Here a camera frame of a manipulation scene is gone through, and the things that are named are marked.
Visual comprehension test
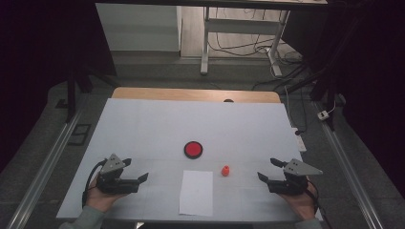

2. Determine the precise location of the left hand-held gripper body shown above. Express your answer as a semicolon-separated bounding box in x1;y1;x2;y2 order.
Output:
96;153;141;196

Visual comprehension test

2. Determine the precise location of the metal floor rail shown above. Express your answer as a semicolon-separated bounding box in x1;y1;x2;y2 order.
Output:
6;109;83;229
313;101;385;229

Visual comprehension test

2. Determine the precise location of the white cabinet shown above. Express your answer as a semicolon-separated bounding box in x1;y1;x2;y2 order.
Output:
95;3;182;52

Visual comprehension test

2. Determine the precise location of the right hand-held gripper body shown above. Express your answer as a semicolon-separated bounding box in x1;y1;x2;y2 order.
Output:
267;157;324;196

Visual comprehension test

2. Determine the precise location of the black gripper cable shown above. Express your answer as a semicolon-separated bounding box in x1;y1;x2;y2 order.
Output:
81;158;108;208
305;179;333;229

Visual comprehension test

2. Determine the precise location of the person's left hand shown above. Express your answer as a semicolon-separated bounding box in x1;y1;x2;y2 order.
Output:
85;176;129;213

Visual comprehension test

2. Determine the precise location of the tangle of floor cables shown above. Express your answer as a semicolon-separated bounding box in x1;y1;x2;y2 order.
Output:
208;8;304;66

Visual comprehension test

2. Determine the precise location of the small white paper sheet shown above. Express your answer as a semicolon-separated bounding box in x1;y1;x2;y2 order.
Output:
179;170;214;218

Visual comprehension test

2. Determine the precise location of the white desk frame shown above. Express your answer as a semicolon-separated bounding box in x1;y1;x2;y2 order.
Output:
200;6;291;78

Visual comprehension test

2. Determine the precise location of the round red ink pad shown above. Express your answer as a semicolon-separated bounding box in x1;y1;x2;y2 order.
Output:
183;140;203;160

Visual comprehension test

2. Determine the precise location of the large white table cover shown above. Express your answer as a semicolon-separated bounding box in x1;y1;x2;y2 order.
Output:
56;97;323;222

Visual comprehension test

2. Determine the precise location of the white power strip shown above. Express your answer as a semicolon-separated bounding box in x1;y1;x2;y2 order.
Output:
291;127;308;153

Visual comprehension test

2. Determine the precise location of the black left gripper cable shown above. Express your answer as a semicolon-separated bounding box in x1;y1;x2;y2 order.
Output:
81;158;108;208

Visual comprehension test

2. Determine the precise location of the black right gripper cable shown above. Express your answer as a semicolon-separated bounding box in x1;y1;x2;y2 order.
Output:
305;179;333;229

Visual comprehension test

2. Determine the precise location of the person's right hand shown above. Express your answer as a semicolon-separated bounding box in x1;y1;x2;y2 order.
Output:
279;184;319;221

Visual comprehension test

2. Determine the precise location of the black floor socket plate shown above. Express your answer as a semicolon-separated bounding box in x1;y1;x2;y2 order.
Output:
67;123;93;147

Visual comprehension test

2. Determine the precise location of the black stand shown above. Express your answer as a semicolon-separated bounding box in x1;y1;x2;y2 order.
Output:
280;6;367;132
64;63;119;124

